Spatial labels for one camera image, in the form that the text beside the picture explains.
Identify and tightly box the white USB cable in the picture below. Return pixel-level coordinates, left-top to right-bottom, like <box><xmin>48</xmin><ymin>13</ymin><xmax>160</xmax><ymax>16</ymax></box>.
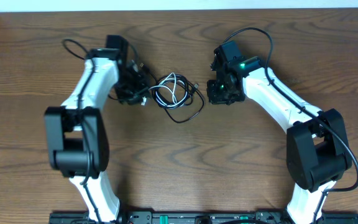
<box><xmin>140</xmin><ymin>72</ymin><xmax>189</xmax><ymax>109</ymax></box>

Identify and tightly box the black USB cable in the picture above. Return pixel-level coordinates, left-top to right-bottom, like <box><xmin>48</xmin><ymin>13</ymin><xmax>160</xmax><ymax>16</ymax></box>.
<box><xmin>140</xmin><ymin>63</ymin><xmax>205</xmax><ymax>124</ymax></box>

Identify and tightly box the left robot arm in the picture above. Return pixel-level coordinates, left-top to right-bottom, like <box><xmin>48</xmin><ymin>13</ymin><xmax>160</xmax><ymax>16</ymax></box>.
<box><xmin>44</xmin><ymin>35</ymin><xmax>151</xmax><ymax>223</ymax></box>

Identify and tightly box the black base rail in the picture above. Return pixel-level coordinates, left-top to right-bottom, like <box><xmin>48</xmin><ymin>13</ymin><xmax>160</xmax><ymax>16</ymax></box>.
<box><xmin>48</xmin><ymin>210</ymin><xmax>358</xmax><ymax>224</ymax></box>

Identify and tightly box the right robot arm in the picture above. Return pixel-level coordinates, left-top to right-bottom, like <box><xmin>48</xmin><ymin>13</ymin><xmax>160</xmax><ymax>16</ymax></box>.
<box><xmin>207</xmin><ymin>40</ymin><xmax>352</xmax><ymax>223</ymax></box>

